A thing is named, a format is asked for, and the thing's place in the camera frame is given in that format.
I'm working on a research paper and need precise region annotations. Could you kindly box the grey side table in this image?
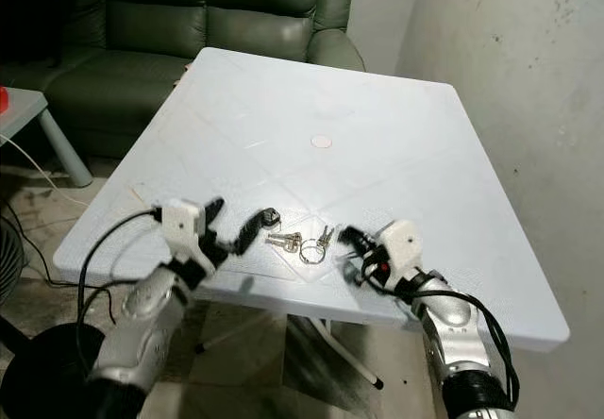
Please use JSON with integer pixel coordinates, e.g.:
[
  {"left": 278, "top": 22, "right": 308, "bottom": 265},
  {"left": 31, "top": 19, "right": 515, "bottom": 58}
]
[{"left": 0, "top": 87, "right": 94, "bottom": 190}]

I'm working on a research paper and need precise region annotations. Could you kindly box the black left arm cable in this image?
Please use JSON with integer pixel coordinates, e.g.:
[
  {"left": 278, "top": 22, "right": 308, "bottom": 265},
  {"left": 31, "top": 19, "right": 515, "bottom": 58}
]
[{"left": 75, "top": 208, "right": 163, "bottom": 373}]

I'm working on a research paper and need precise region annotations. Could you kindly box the white plastic square table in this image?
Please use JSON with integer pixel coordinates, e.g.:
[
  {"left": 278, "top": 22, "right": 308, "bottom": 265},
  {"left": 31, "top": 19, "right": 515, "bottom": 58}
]
[{"left": 52, "top": 46, "right": 571, "bottom": 419}]

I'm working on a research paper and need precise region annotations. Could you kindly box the white floor cable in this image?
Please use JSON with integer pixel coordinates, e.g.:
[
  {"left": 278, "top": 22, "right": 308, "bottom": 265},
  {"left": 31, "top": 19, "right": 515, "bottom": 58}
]
[{"left": 14, "top": 136, "right": 92, "bottom": 209}]

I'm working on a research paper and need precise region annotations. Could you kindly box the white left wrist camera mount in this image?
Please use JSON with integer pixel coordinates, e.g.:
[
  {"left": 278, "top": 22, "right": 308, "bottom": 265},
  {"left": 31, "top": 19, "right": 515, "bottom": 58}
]
[{"left": 161, "top": 198, "right": 210, "bottom": 253}]

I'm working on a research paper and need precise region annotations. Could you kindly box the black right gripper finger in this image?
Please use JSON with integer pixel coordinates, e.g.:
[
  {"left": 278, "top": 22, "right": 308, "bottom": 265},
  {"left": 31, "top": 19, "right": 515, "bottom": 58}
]
[
  {"left": 336, "top": 225, "right": 384, "bottom": 253},
  {"left": 342, "top": 252, "right": 380, "bottom": 288}
]

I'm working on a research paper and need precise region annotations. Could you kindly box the black floor cable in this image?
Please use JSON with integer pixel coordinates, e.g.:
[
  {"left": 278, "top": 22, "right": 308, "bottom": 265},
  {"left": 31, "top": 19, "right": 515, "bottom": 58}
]
[{"left": 4, "top": 202, "right": 92, "bottom": 290}]

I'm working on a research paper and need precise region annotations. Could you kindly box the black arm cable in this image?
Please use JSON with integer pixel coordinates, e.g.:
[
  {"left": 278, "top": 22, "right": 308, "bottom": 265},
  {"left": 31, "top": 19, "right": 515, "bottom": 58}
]
[
  {"left": 75, "top": 208, "right": 163, "bottom": 373},
  {"left": 411, "top": 287, "right": 522, "bottom": 409}
]

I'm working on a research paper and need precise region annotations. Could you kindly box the dark green leather sofa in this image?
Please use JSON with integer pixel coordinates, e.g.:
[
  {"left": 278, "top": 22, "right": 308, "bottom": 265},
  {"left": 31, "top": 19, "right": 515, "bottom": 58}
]
[{"left": 0, "top": 0, "right": 367, "bottom": 161}]

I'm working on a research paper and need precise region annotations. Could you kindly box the black standing fan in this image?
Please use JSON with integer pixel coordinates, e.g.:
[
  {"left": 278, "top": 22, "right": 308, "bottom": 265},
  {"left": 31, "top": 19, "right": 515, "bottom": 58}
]
[{"left": 0, "top": 215, "right": 97, "bottom": 419}]

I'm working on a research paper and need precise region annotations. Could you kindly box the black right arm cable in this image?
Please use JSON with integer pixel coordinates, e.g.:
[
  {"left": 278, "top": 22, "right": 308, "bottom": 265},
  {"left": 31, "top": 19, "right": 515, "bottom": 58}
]
[{"left": 411, "top": 287, "right": 522, "bottom": 409}]

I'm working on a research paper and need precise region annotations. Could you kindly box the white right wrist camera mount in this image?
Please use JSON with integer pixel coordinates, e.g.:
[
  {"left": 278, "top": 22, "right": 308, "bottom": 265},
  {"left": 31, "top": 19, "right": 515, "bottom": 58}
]
[{"left": 377, "top": 219, "right": 425, "bottom": 284}]

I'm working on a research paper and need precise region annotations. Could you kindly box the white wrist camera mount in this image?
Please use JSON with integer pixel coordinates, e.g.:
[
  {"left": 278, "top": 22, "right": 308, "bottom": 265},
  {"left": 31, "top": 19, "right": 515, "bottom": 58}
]
[
  {"left": 377, "top": 219, "right": 425, "bottom": 284},
  {"left": 161, "top": 198, "right": 210, "bottom": 253}
]

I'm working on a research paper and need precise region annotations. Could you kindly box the silver key bunch with ring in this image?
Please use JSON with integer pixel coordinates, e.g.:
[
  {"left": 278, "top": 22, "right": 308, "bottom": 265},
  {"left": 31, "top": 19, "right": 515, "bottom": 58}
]
[{"left": 264, "top": 225, "right": 335, "bottom": 265}]

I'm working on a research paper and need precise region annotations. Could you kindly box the brown cardboard piece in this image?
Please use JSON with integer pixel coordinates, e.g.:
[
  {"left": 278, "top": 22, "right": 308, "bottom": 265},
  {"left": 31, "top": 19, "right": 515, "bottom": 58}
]
[{"left": 172, "top": 60, "right": 195, "bottom": 86}]

